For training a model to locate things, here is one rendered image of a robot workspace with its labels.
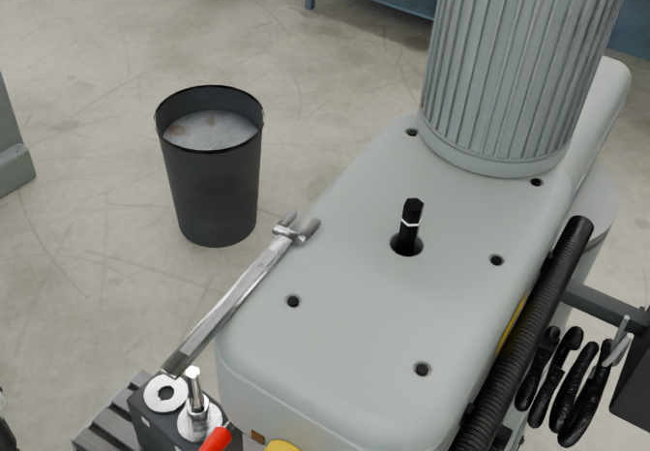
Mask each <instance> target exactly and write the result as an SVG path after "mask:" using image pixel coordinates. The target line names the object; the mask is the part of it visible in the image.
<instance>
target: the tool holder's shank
mask: <svg viewBox="0 0 650 451"><path fill-rule="evenodd" d="M186 375H187V381H188V386H189V393H190V396H189V405H190V406H191V407H193V408H201V407H202V406H203V405H204V403H205V398H204V396H203V393H202V389H201V382H200V375H199V370H198V368H197V367H195V366H192V367H189V368H187V370H186Z"/></svg>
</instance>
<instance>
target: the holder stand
mask: <svg viewBox="0 0 650 451"><path fill-rule="evenodd" d="M202 393H203V395H205V396H206V397H207V398H208V399H209V403H210V410H211V418H212V422H211V425H210V426H209V428H207V429H206V430H204V431H202V432H196V431H193V430H192V429H191V428H190V427H189V424H188V418H187V413H186V407H185V404H186V400H187V399H188V397H189V396H190V393H189V386H188V381H187V377H186V376H184V375H181V376H180V377H179V379H178V380H177V381H175V380H173V379H171V378H169V377H168V376H165V375H164V374H162V373H161V372H160V371H158V372H157V373H156V374H155V375H153V376H152V377H151V378H150V379H149V380H148V381H146V382H145V383H144V384H143V385H142V386H141V387H139V388H138V389H137V390H136V391H135V392H134V393H132V394H131V395H130V396H129V397H128V399H127V404H128V407H129V411H130V414H131V418H132V421H133V427H134V430H135V434H136V438H137V441H138V443H139V444H140V445H141V446H142V447H143V448H144V449H146V450H147V451H198V450H199V448H200V447H201V446H202V444H203V443H204V441H205V440H206V439H207V437H208V436H209V435H210V434H211V433H212V432H213V430H214V429H215V428H216V427H217V426H223V425H224V424H225V422H226V421H227V420H228V418H227V416H226V414H225V412H224V410H223V409H222V405H220V404H219V403H218V402H217V401H215V400H214V399H213V398H212V397H211V396H209V395H208V394H207V393H206V392H204V391H203V390H202ZM231 438H232V440H231V441H230V442H229V443H228V444H227V446H226V447H225V448H224V449H223V450H222V451H244V449H243V435H242V431H241V430H239V429H238V428H237V427H235V428H234V430H233V431H232V432H231Z"/></svg>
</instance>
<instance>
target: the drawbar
mask: <svg viewBox="0 0 650 451"><path fill-rule="evenodd" d="M423 209H424V203H423V202H422V201H421V200H419V199H418V198H417V197H414V198H408V199H407V200H406V202H405V203H404V205H403V211H402V216H401V218H402V219H403V220H404V221H406V222H407V223H408V224H410V225H412V224H419V223H421V222H420V220H421V218H422V214H423ZM419 228H420V224H419V225H415V226H407V225H406V224H405V223H404V222H403V221H401V222H400V228H399V238H398V243H397V248H396V254H398V255H400V256H414V253H415V248H416V243H417V238H418V233H419Z"/></svg>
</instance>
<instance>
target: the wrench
mask: <svg viewBox="0 0 650 451"><path fill-rule="evenodd" d="M296 218H297V210H296V209H294V208H292V207H291V208H290V209H289V210H288V211H287V212H286V213H285V214H284V215H283V217H282V218H281V219H280V220H279V221H278V222H277V224H276V225H275V227H274V228H273V229H272V233H273V234H275V235H277V237H276V238H275V239H274V240H273V241H272V242H271V243H270V244H269V246H268V247H267V248H266V249H265V250H264V251H263V252H262V253H261V255H260V256H259V257H258V258H257V259H256V260H255V261H254V262H253V264H252V265H251V266H250V267H249V268H248V269H247V270H246V272H245V273H244V274H243V275H242V276H241V277H240V278H239V279H238V281H237V282H236V283H235V284H234V285H233V286H232V287H231V288H230V290H229V291H228V292H227V293H226V294H225V295H224V296H223V297H222V299H221V300H220V301H219V302H218V303H217V304H216V305H215V307H214V308H213V309H212V310H211V311H210V312H209V313H208V314H207V316H206V317H204V318H203V319H202V320H201V321H200V322H199V324H198V325H197V326H196V327H195V328H194V329H193V330H192V332H191V333H190V335H189V336H188V337H187V338H186V339H185V340H184V341H183V342H182V343H181V344H180V345H179V346H178V347H177V348H176V350H175V351H174V352H173V353H172V354H171V355H170V356H169V357H168V359H167V360H166V361H165V362H164V363H163V364H162V365H161V367H160V372H161V373H162V374H164V375H165V376H168V377H169V378H171V379H173V380H175V381H177V380H178V379H179V377H180V376H181V375H182V374H183V373H184V372H185V370H186V369H187V368H188V367H189V366H190V364H191V363H192V362H193V361H194V360H195V358H196V357H197V356H198V355H199V354H200V353H201V351H202V350H203V349H204V348H205V347H206V346H207V345H208V344H209V343H210V342H211V341H212V340H213V338H214V337H215V336H216V335H217V334H218V332H219V331H220V330H221V329H222V328H223V326H224V325H225V324H226V323H227V322H228V321H229V319H230V318H231V317H232V316H233V315H234V314H235V312H236V311H237V310H238V309H239V308H240V307H241V305H242V304H243V303H244V302H245V301H246V299H247V298H248V297H249V296H250V295H251V293H252V292H253V291H254V290H255V289H256V288H257V286H258V285H259V284H260V283H261V282H262V281H263V279H264V278H265V277H266V276H267V275H268V274H269V272H270V271H271V270H272V269H273V268H274V267H275V265H276V264H277V263H278V262H279V261H280V259H281V258H282V257H283V256H284V255H285V253H286V252H287V251H288V250H289V249H290V248H291V246H292V245H293V243H294V244H296V245H298V246H300V247H302V246H303V245H304V244H305V243H306V242H307V241H308V240H309V239H310V238H311V237H312V235H313V234H314V233H315V232H316V231H317V229H318V228H319V227H320V226H321V221H320V220H318V219H316V218H313V219H311V220H310V222H309V223H308V224H307V225H306V226H305V228H304V229H303V230H302V231H301V232H300V233H297V232H295V231H293V230H291V229H289V228H288V227H289V225H290V224H291V223H292V222H293V221H294V220H295V219H296Z"/></svg>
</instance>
